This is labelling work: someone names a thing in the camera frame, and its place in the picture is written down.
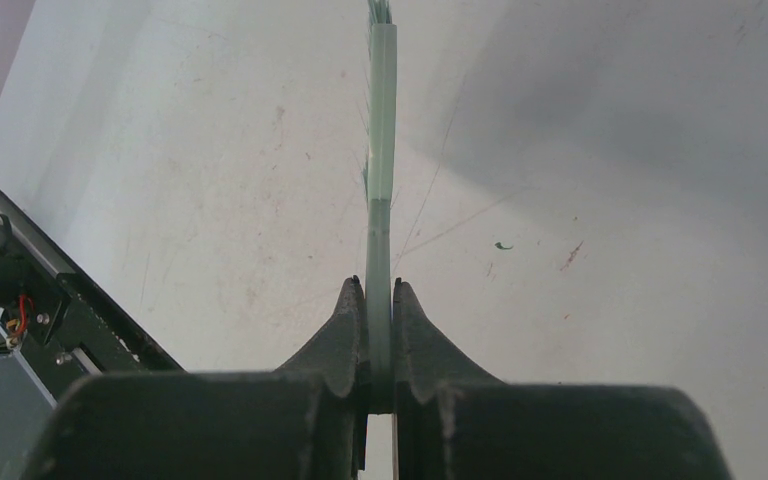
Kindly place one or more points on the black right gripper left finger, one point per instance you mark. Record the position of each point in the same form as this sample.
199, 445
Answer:
307, 419

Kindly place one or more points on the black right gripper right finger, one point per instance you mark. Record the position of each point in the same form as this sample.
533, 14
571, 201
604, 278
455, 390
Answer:
454, 420

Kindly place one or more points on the mint green hand brush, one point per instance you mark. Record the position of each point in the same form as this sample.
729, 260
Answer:
379, 184

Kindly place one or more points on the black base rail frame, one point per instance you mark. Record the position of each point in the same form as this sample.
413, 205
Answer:
65, 326

